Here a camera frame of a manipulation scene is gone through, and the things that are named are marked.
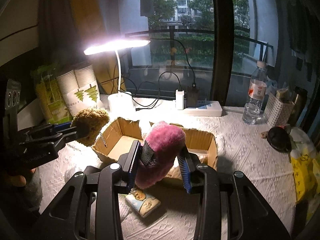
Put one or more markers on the brown fuzzy plush toy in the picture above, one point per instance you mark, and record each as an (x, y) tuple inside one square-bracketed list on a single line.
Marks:
[(88, 123)]

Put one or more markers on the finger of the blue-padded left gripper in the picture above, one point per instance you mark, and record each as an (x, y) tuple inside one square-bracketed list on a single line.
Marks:
[(47, 129), (37, 142)]

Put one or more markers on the white phone charger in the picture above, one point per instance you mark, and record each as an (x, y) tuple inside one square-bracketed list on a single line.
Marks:
[(179, 99)]

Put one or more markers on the small illustrated tissue pack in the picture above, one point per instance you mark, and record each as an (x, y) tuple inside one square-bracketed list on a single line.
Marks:
[(141, 202)]

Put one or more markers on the pink fuzzy plush toy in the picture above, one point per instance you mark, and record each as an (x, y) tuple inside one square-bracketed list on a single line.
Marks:
[(161, 146)]

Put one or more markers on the paper cup pack white bag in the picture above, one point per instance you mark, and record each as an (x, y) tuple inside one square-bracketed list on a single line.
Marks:
[(79, 88)]

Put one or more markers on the white perforated basket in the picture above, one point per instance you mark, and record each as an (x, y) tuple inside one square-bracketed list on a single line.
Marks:
[(276, 112)]

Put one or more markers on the open cardboard box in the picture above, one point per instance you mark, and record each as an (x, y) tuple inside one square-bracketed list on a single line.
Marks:
[(120, 134)]

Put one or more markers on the yellow plastic bag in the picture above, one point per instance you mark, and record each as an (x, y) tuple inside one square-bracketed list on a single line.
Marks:
[(306, 175)]

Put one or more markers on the clear plastic water bottle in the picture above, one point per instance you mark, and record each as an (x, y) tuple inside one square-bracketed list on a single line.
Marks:
[(256, 93)]

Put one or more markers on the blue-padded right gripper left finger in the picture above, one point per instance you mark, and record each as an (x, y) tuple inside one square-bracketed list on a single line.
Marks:
[(68, 214)]

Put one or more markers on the hand in grey sleeve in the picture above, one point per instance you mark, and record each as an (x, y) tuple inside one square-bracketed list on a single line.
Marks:
[(19, 180)]

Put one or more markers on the white embossed tablecloth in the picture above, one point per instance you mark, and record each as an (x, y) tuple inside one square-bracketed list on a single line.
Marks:
[(239, 147)]

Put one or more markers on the white power strip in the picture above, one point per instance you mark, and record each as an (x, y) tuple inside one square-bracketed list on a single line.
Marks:
[(205, 108)]

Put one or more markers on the green paper cup pack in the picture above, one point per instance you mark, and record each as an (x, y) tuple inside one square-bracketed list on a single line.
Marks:
[(49, 95)]

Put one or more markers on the dark power adapter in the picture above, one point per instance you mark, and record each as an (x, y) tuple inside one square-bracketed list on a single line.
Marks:
[(192, 95)]

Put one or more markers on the black round pouch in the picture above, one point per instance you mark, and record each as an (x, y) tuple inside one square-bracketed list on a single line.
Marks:
[(279, 139)]

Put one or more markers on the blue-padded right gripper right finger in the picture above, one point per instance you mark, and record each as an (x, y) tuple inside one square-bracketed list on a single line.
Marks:
[(249, 216)]

